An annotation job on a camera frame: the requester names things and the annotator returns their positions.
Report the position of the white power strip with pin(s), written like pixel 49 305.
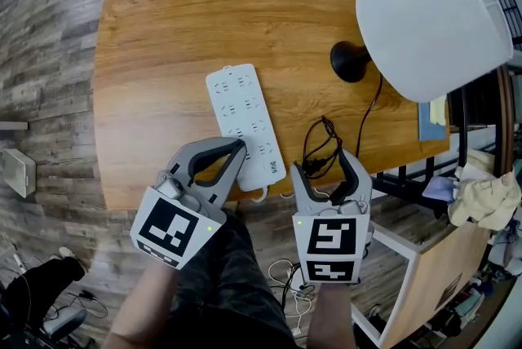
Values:
pixel 240 115

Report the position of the person's camouflage trousers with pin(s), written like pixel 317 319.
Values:
pixel 232 290

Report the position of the white table lamp black base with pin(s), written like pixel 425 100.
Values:
pixel 432 21

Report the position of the purple cloth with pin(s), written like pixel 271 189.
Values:
pixel 438 188

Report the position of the white waste basket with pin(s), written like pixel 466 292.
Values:
pixel 18 172

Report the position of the person's right forearm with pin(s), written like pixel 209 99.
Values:
pixel 332 314

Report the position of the black tripod equipment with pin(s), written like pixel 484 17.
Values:
pixel 61 323

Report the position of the wooden desk white legs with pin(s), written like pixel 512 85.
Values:
pixel 163 54

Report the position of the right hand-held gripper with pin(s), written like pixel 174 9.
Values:
pixel 330 241

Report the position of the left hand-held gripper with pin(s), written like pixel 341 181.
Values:
pixel 171 225

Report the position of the dark handrail railing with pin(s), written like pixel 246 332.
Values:
pixel 505 127

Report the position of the small wooden table white frame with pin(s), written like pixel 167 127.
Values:
pixel 444 286

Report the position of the yellow cloth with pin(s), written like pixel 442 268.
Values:
pixel 438 111

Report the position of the person's left forearm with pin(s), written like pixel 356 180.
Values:
pixel 142 306

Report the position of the cream cloth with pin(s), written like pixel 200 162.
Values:
pixel 485 200

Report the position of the blue notebook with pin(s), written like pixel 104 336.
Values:
pixel 428 131

